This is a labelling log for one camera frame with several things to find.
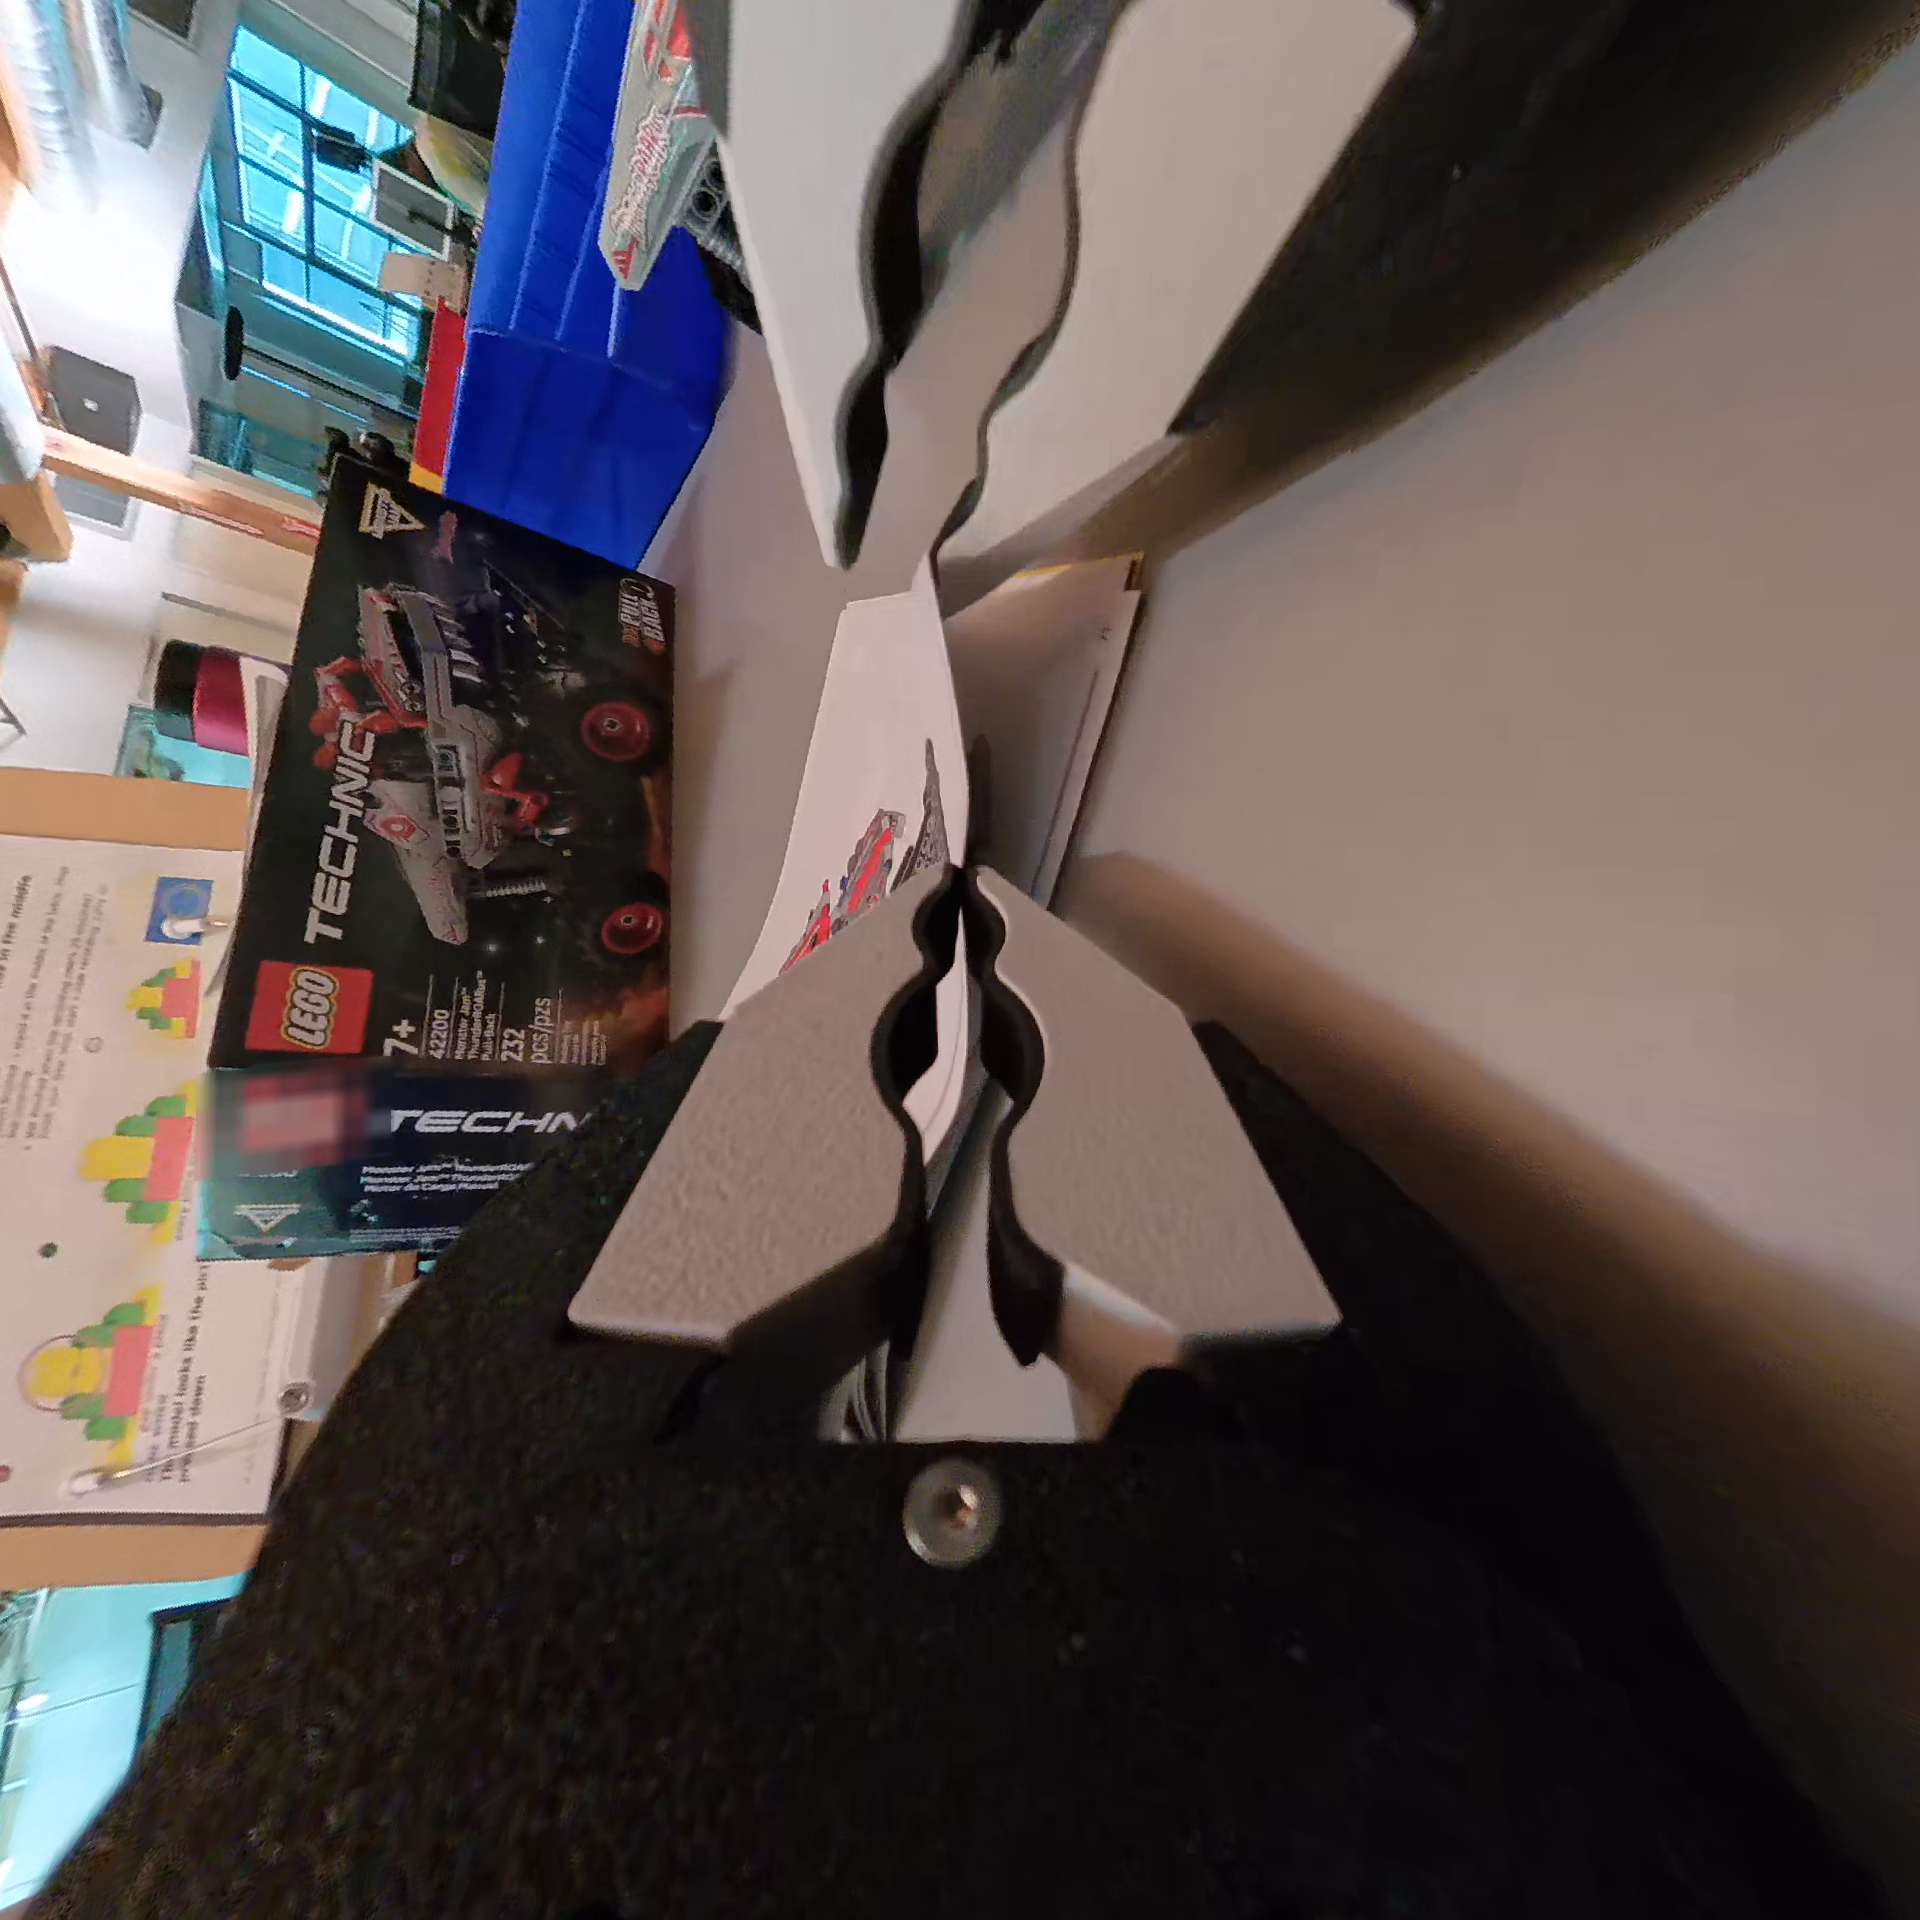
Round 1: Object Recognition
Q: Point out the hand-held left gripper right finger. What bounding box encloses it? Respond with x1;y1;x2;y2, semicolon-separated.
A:
959;867;1341;1367

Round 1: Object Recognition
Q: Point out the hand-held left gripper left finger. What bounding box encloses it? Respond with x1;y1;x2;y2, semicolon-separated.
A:
566;867;963;1355

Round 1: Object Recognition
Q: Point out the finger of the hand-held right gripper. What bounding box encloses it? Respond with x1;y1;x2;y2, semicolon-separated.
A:
930;0;1422;565
687;0;980;571

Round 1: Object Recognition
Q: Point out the grey red toy truck model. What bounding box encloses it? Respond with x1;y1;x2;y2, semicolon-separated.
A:
594;0;747;296

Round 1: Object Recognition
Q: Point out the blue storage bin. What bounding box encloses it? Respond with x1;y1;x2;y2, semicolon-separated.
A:
410;0;740;566

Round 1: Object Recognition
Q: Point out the white instruction booklet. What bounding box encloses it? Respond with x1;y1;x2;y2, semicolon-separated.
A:
721;550;1151;1187

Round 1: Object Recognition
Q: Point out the grey desk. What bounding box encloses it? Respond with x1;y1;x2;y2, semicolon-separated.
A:
661;90;1920;1920

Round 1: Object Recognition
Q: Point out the red storage bin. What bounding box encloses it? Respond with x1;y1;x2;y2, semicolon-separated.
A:
406;292;471;491

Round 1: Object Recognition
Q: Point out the black toy set box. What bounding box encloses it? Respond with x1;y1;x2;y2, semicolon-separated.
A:
195;451;682;1263

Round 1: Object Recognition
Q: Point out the printed instruction board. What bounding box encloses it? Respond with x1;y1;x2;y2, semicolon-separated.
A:
0;766;426;1596

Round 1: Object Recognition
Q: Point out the maroon container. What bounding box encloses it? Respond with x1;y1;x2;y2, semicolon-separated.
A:
146;635;298;754

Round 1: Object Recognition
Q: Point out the black speaker box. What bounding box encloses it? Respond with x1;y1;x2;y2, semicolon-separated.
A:
41;342;146;455

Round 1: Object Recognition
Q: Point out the silver ventilation duct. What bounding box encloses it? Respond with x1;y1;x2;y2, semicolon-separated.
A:
19;0;170;200

